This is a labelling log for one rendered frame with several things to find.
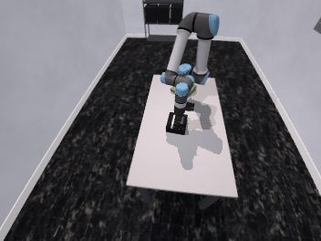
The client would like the black lighting desk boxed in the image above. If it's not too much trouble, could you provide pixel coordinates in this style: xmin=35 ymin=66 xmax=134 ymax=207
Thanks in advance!
xmin=166 ymin=112 xmax=188 ymax=135

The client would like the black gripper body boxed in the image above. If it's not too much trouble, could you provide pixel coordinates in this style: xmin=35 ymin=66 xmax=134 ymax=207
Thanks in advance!
xmin=174 ymin=100 xmax=194 ymax=121

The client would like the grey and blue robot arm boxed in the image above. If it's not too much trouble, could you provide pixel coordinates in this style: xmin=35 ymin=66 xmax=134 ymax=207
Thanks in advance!
xmin=160 ymin=12 xmax=220 ymax=104

